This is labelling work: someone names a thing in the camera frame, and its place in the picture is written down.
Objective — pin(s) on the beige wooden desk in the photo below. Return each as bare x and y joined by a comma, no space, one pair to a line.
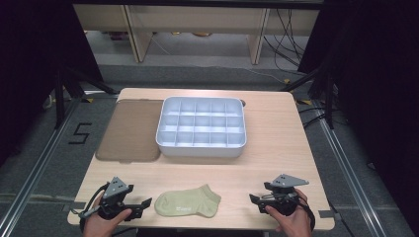
197,19

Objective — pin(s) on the black curtain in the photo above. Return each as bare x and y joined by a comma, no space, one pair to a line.
29,65
378,82

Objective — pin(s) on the white divided organizer box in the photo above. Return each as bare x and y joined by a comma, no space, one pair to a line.
201,149

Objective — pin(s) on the grey tape strip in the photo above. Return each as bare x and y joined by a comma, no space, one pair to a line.
74,206
326,214

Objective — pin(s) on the person's right hand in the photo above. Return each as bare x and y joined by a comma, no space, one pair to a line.
294,222

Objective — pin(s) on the light green ankle sock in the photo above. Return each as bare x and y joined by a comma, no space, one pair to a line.
184,204

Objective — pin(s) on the black metal stand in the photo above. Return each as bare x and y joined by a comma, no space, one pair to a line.
327,98
61,98

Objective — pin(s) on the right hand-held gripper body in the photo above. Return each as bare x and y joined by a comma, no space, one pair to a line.
283,194

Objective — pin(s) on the silver metal floor rail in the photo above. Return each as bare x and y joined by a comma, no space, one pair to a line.
36,168
349,171

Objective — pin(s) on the brown translucent box lid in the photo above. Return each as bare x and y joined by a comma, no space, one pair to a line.
131,131

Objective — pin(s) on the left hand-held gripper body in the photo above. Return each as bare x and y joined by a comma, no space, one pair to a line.
113,197

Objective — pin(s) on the person's left hand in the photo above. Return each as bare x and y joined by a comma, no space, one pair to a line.
102,225

